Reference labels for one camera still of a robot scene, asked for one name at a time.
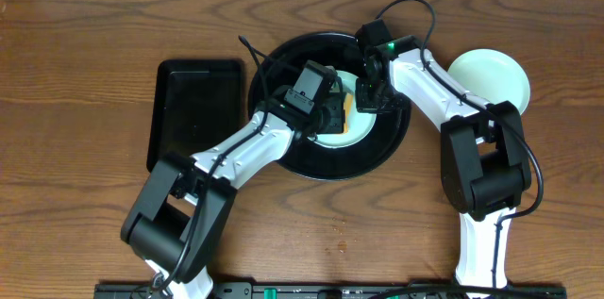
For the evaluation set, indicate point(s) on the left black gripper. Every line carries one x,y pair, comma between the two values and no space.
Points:
333,114

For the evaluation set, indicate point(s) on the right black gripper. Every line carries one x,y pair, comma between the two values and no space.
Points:
363,105

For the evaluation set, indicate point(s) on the green yellow sponge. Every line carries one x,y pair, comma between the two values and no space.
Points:
348,112

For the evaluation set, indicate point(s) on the light blue plate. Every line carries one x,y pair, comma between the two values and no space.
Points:
492,75
360,124

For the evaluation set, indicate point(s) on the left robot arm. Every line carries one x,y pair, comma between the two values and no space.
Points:
179,215

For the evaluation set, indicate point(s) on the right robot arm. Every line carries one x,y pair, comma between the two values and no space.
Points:
484,164

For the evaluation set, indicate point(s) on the round black tray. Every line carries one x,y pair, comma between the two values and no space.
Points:
305,156

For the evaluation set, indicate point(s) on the rectangular black tray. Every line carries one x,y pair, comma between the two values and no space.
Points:
198,104

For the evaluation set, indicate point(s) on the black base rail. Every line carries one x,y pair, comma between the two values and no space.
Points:
243,290

